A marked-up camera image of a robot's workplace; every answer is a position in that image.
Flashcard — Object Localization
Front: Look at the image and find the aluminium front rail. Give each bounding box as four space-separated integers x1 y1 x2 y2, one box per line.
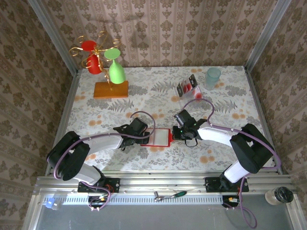
33 171 297 195

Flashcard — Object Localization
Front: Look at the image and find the glass jar black lid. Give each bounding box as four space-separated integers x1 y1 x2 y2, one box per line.
265 186 295 206

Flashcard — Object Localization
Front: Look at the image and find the red rectangular tray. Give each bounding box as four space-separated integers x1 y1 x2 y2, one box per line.
140 128 174 147

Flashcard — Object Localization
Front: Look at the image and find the red wine glass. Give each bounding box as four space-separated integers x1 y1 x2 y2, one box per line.
81 40 103 76

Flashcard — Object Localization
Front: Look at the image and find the thin black cable loop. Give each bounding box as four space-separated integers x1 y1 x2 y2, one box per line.
184 138 199 148

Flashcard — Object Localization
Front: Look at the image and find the teal plastic cup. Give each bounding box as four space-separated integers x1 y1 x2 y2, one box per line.
204 67 222 91

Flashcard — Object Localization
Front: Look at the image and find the ratchet wrench green handle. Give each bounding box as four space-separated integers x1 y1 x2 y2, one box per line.
154 190 188 202

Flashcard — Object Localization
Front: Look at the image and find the grey metal shelf panel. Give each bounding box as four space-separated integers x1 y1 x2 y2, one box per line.
23 194 307 230

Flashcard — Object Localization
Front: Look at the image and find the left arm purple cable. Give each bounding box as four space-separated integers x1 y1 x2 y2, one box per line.
53 111 156 212

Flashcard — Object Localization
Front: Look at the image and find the aluminium frame post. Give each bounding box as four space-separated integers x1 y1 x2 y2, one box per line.
244 0 293 72
26 0 79 75

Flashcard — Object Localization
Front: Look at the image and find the black power connector box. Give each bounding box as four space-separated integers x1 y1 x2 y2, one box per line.
87 195 109 208
222 195 241 208

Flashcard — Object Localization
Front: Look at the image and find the gold wire rack wooden base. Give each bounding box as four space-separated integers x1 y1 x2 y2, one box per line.
69 30 130 99

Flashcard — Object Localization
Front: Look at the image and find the aluminium table side rail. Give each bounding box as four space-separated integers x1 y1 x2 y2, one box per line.
243 66 283 174
45 69 81 177

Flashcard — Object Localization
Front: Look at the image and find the green wine glass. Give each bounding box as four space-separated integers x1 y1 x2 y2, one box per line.
104 47 127 85

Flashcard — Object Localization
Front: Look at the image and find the floral patterned table cover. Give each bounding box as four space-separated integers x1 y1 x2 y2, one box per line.
55 66 277 172

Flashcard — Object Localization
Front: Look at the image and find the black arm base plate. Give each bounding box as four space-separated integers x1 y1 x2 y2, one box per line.
205 176 249 193
78 177 120 194

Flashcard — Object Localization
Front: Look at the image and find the blue white small device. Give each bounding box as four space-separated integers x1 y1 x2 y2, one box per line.
44 196 64 211

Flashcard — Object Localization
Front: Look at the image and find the slotted cable duct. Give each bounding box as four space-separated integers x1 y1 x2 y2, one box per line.
43 194 225 205

